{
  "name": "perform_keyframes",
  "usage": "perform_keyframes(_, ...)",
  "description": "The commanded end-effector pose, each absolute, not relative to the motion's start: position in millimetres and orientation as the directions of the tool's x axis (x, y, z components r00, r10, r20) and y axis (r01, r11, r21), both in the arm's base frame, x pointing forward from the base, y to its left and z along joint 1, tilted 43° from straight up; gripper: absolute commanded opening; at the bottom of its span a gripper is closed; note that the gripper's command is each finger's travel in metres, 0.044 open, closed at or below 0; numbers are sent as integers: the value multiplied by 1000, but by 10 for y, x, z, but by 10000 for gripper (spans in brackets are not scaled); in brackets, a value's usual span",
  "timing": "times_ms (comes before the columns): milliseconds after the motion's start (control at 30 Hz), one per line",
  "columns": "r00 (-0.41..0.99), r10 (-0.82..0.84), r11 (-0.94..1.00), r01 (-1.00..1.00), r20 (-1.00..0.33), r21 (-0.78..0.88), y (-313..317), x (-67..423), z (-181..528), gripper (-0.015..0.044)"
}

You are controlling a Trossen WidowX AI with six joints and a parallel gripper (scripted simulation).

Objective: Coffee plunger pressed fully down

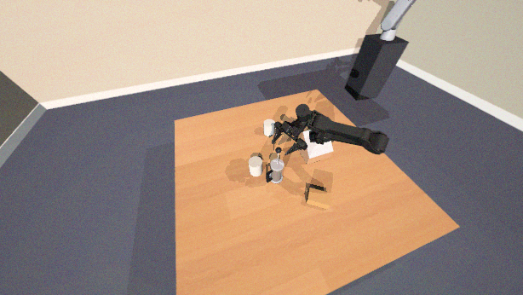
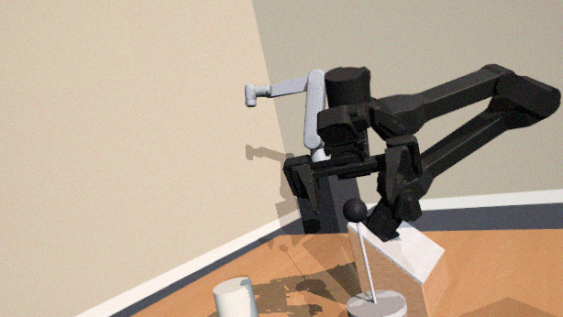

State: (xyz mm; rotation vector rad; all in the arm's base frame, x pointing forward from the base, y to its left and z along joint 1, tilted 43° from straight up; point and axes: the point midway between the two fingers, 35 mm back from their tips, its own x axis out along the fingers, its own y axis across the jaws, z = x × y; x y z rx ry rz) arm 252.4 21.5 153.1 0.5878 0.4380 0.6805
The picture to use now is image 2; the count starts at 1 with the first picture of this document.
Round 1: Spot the white cylinder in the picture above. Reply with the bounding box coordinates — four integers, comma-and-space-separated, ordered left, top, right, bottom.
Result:
213, 278, 259, 317

